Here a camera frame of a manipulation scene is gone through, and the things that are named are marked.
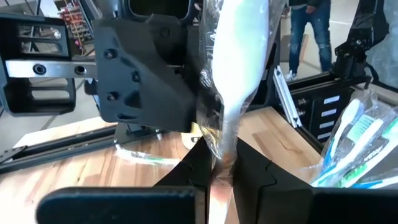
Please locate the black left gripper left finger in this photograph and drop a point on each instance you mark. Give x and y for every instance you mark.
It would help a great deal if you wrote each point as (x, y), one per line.
(124, 205)

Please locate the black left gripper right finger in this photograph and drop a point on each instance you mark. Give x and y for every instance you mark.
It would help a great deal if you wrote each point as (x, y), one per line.
(311, 207)

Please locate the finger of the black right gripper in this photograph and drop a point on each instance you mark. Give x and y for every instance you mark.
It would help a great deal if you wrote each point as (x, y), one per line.
(269, 68)
(140, 77)

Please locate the orange toothbrush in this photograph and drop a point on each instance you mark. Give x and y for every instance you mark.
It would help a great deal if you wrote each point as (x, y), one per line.
(239, 46)

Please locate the green toothbrush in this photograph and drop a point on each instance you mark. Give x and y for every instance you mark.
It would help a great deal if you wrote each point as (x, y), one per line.
(149, 160)
(362, 127)
(390, 133)

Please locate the blue toothbrush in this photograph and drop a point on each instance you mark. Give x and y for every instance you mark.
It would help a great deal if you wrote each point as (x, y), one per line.
(348, 118)
(373, 184)

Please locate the clear acrylic organizer box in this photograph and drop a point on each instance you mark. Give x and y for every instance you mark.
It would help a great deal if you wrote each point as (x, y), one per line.
(370, 96)

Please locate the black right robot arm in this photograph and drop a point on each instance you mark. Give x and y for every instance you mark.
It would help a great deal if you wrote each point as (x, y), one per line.
(136, 134)

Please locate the black background robot arm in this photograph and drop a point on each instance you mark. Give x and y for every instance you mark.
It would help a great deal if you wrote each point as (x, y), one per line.
(351, 59)

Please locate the silver aluminium extrusion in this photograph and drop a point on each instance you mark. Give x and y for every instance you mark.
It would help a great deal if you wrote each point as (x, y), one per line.
(286, 96)

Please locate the person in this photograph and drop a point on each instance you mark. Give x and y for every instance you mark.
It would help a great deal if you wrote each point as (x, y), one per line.
(323, 37)

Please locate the shelf with red parts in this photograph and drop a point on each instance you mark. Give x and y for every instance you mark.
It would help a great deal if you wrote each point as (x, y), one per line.
(73, 25)

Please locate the black labelled control box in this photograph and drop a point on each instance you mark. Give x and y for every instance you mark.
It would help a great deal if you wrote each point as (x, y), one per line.
(311, 124)

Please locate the blue plastic curtain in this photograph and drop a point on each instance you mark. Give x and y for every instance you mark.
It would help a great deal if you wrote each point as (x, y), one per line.
(390, 46)

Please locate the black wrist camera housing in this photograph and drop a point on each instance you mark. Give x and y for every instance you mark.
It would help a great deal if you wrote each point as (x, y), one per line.
(118, 9)

